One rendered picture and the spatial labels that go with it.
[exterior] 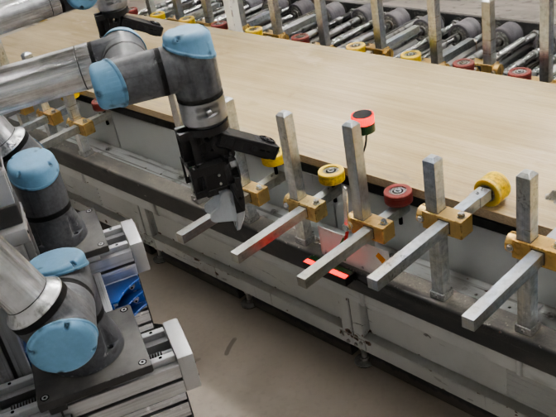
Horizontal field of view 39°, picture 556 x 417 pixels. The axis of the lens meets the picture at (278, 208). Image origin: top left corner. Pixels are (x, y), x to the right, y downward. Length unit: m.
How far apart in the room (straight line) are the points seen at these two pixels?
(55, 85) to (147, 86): 0.19
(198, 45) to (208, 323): 2.25
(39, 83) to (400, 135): 1.45
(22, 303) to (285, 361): 1.84
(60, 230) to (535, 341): 1.18
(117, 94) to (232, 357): 2.05
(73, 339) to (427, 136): 1.46
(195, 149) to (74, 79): 0.23
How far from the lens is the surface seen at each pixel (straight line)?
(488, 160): 2.36
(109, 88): 1.22
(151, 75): 1.22
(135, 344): 1.63
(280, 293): 3.14
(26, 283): 1.37
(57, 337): 1.38
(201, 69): 1.22
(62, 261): 1.51
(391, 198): 2.19
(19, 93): 1.35
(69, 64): 1.34
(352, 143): 2.06
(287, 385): 2.98
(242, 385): 3.03
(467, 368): 2.66
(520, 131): 2.51
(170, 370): 1.65
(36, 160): 1.97
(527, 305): 1.98
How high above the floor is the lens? 2.02
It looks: 30 degrees down
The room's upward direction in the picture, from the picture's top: 11 degrees counter-clockwise
